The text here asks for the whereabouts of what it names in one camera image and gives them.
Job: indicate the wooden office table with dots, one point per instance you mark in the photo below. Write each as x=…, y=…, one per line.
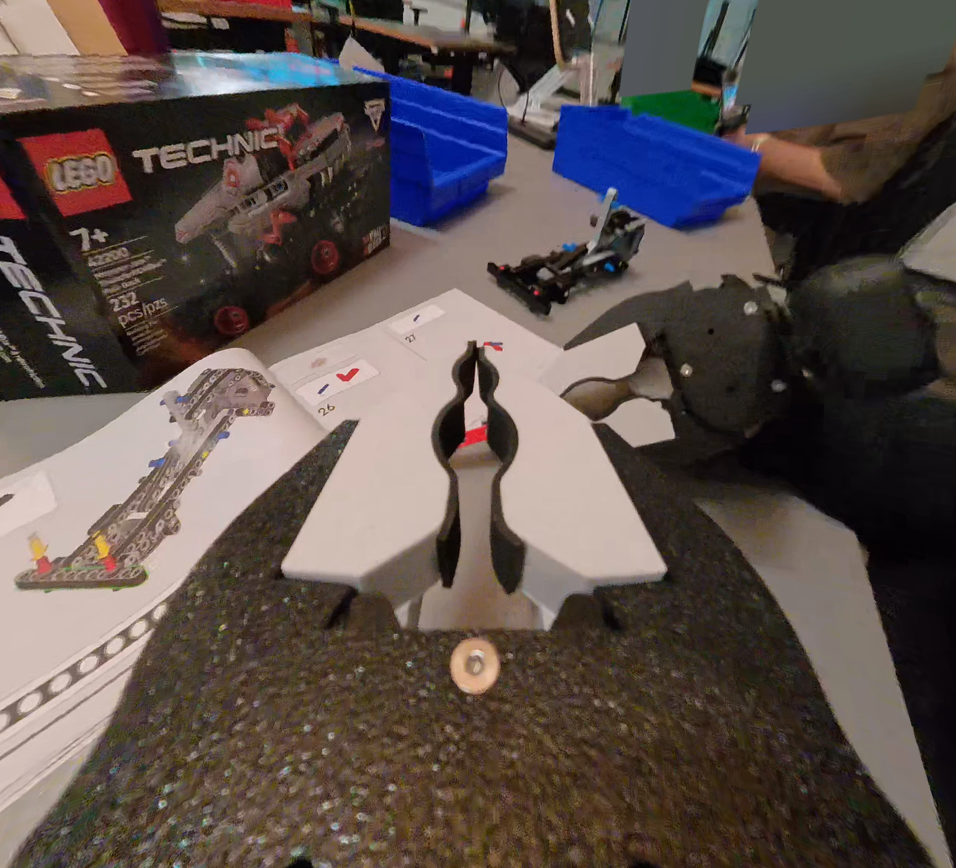
x=418, y=35

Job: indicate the blue plastic bin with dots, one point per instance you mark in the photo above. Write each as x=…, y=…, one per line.
x=717, y=144
x=441, y=159
x=642, y=174

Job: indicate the green plastic bin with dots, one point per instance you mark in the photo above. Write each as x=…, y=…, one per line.
x=672, y=110

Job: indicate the black toy car chassis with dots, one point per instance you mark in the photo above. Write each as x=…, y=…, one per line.
x=567, y=263

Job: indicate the person's dark trousers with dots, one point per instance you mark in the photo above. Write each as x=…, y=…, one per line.
x=926, y=696

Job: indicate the person's right forearm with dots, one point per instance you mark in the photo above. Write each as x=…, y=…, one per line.
x=859, y=480

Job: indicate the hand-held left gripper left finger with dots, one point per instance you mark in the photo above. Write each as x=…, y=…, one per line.
x=366, y=509

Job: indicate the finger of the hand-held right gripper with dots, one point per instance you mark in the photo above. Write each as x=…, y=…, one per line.
x=605, y=401
x=597, y=360

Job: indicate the grey desk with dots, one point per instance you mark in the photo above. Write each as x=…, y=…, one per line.
x=448, y=256

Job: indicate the black toy set box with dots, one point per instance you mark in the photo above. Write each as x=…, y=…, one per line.
x=224, y=248

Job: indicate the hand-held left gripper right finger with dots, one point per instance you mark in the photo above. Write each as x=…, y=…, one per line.
x=582, y=509

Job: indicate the open instruction booklet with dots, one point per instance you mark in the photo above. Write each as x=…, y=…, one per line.
x=239, y=450

